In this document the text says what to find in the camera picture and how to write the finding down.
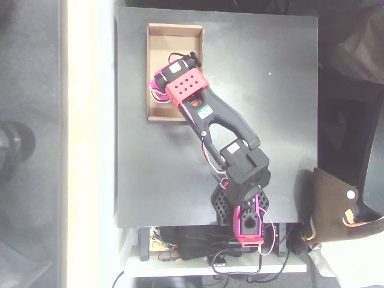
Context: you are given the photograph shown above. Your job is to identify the black board mat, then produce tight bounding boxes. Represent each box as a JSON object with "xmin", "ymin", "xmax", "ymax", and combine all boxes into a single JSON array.
[{"xmin": 113, "ymin": 6, "xmax": 319, "ymax": 229}]

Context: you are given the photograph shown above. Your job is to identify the beige controller board with wires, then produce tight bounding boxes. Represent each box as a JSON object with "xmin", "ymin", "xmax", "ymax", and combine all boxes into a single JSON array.
[{"xmin": 149, "ymin": 227, "xmax": 178, "ymax": 253}]

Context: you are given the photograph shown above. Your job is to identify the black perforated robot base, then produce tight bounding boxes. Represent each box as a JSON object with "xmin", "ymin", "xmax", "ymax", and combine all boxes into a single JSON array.
[{"xmin": 211, "ymin": 182, "xmax": 270, "ymax": 226}]

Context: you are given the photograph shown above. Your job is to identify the cardboard box tray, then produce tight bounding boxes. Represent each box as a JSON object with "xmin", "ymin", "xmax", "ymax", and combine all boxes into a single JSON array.
[{"xmin": 146, "ymin": 23, "xmax": 205, "ymax": 123}]

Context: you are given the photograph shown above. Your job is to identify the black cable bundle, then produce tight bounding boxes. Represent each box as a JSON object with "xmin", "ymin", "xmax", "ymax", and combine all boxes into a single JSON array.
[{"xmin": 175, "ymin": 225, "xmax": 242, "ymax": 261}]

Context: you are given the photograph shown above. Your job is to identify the black table clamp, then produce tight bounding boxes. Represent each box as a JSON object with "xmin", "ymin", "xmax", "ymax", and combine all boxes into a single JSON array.
[
  {"xmin": 138, "ymin": 227, "xmax": 151, "ymax": 262},
  {"xmin": 274, "ymin": 223, "xmax": 289, "ymax": 258}
]

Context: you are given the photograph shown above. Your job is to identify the white fabric sheet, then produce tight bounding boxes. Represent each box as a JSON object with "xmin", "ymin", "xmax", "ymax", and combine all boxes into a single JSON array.
[{"xmin": 308, "ymin": 229, "xmax": 384, "ymax": 287}]

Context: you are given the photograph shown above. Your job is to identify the black power cable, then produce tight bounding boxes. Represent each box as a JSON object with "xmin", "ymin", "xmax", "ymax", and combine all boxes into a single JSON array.
[{"xmin": 112, "ymin": 269, "xmax": 125, "ymax": 288}]

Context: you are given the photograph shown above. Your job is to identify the black usb cable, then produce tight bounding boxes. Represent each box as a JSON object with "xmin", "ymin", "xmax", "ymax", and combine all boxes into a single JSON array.
[{"xmin": 209, "ymin": 250, "xmax": 290, "ymax": 283}]

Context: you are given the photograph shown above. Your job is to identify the brown cloth garment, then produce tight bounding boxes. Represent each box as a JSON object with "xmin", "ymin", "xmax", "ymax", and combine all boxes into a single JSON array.
[{"xmin": 319, "ymin": 0, "xmax": 384, "ymax": 97}]

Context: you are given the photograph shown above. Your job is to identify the brown felt bag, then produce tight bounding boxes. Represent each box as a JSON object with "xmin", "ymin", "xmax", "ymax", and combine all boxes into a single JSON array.
[{"xmin": 299, "ymin": 167, "xmax": 384, "ymax": 248}]

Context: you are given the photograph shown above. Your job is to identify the white shelf board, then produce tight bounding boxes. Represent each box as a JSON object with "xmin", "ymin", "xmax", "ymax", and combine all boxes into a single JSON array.
[{"xmin": 124, "ymin": 245, "xmax": 307, "ymax": 278}]

